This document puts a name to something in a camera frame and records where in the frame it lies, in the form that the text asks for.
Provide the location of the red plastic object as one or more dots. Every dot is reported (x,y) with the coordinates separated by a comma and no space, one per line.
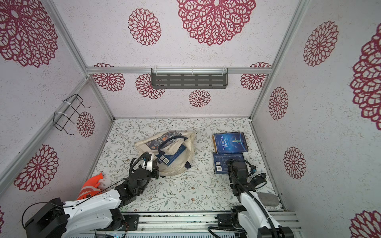
(91,187)

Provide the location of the blue book lifted from bag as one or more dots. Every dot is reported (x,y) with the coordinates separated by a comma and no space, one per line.
(220,161)

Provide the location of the aluminium front rail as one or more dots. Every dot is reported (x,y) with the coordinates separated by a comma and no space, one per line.
(188,222)

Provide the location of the grey oblong stone object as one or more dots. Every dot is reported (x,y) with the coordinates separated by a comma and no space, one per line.
(269,199)

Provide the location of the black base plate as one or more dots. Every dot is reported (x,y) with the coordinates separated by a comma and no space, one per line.
(127,222)
(226,220)

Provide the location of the black wire wall rack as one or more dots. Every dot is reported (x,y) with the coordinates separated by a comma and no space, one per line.
(63,117)

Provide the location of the grey slotted wall shelf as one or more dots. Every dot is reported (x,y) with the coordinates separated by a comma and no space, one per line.
(189,79)

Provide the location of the cream canvas tote bag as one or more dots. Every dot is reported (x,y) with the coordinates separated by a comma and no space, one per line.
(169,142)

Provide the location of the Little Prince blue book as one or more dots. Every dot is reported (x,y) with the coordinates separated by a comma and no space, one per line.
(230,143)

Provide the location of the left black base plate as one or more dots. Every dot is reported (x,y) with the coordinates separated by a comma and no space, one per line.
(127,222)

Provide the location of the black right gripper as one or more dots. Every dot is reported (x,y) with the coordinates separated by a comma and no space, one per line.
(238,164)

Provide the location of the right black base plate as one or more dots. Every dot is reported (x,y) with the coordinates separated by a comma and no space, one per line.
(226,220)

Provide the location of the round black gauge object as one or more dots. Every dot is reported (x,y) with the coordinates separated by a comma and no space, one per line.
(258,181)

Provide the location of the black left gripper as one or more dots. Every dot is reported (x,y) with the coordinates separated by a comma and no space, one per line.
(153,169)

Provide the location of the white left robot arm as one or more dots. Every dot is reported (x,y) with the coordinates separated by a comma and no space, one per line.
(58,219)

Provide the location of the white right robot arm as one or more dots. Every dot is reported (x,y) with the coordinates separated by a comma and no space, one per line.
(251,215)

